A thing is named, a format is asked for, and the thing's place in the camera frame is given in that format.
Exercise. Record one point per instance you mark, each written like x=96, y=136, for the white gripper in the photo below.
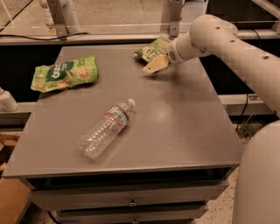
x=172, y=52

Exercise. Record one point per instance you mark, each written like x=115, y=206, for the green jalapeno chip bag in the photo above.
x=152, y=50

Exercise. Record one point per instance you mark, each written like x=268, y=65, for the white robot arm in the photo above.
x=257, y=190

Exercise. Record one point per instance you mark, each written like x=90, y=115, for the green popcorn snack bag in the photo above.
x=64, y=75

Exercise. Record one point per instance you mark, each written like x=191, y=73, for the clear plastic water bottle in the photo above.
x=98, y=138

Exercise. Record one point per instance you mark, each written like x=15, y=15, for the grey drawer cabinet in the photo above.
x=173, y=157

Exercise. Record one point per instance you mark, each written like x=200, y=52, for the white pipe at left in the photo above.
x=7, y=101

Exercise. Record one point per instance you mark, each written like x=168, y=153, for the grey metal bracket right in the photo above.
x=176, y=7

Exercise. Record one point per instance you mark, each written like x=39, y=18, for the grey metal bracket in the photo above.
x=55, y=7
x=176, y=7

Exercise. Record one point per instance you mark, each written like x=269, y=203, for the grey metal bracket left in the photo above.
x=55, y=7

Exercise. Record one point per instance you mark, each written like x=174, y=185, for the grey metal rail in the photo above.
x=91, y=39

